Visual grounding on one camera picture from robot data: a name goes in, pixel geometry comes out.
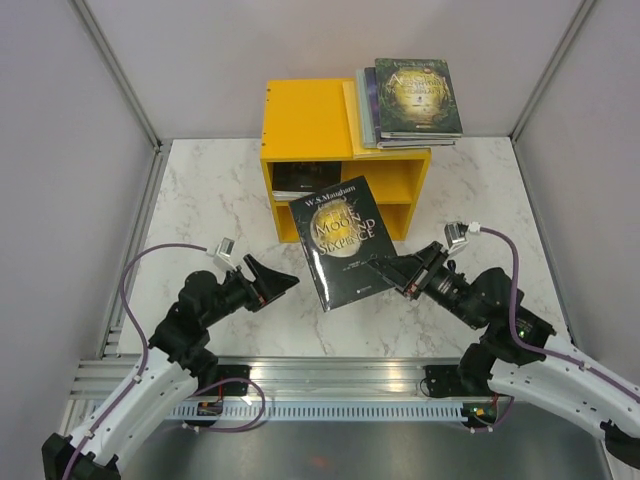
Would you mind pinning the dark Wuthering Heights book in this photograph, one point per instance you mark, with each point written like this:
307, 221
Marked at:
293, 178

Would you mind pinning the purple Robinson Crusoe book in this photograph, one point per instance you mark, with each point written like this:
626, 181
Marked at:
372, 100

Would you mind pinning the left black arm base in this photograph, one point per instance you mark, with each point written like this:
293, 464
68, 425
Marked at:
220, 380

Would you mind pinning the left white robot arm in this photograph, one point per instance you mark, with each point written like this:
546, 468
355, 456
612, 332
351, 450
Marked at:
174, 365

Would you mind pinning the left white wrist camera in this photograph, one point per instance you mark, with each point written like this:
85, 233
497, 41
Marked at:
221, 255

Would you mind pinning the yellow L book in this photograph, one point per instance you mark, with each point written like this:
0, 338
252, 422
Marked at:
358, 151

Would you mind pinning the green forest cover book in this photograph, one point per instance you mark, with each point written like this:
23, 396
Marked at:
417, 97

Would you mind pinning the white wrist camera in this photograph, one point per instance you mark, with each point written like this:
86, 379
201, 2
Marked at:
457, 235
221, 255

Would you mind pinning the aluminium front rail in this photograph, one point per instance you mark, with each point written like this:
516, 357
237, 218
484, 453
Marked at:
311, 376

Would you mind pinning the grey G book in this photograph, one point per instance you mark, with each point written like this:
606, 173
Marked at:
365, 90

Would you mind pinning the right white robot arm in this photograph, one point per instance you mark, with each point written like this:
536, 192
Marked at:
519, 354

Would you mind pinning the slotted white cable duct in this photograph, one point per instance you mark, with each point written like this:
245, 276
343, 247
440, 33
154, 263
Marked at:
323, 411

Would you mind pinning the yellow wooden shelf box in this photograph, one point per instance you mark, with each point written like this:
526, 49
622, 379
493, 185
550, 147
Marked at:
305, 120

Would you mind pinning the black Moon and Sixpence book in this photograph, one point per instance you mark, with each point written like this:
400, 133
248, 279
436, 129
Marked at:
341, 229

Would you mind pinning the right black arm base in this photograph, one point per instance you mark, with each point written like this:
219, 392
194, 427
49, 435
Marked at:
449, 381

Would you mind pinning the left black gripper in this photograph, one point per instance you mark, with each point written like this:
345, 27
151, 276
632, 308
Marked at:
268, 284

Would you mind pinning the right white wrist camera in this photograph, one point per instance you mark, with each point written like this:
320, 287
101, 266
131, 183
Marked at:
457, 235

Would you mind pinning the light blue O S book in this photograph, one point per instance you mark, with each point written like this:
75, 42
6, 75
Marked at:
287, 196

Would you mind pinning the teal Jules Verne book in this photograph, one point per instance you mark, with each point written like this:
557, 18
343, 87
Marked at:
287, 194

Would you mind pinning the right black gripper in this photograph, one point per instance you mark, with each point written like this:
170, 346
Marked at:
400, 271

